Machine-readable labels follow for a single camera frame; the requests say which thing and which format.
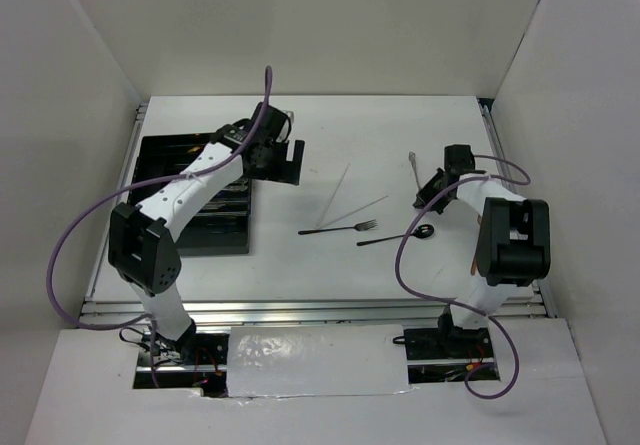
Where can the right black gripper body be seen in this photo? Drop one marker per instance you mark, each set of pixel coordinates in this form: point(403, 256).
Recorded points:
point(449, 198)

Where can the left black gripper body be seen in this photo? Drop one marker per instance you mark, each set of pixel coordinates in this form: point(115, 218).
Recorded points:
point(257, 169)

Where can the silver ornate fork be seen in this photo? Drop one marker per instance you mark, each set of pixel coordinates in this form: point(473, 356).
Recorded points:
point(413, 163)

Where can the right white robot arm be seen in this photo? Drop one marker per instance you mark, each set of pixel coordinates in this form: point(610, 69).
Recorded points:
point(513, 245)

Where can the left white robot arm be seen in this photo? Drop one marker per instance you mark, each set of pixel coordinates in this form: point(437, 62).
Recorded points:
point(142, 243)

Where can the black spoon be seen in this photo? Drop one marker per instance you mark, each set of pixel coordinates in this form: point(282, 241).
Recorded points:
point(424, 231)

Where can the black cutlery tray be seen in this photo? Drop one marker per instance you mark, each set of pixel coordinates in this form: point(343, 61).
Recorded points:
point(222, 226)

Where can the black fork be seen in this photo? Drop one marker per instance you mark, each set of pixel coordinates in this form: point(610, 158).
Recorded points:
point(358, 227)

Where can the copper fork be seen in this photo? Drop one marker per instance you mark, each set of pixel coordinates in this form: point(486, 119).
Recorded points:
point(473, 269)

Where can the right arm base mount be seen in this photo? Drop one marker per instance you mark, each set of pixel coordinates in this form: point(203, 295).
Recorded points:
point(446, 353)

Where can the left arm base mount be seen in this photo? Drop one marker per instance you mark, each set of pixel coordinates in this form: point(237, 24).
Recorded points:
point(157, 366)

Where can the aluminium table frame rail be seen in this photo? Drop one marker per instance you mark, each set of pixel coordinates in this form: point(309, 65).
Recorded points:
point(321, 278)

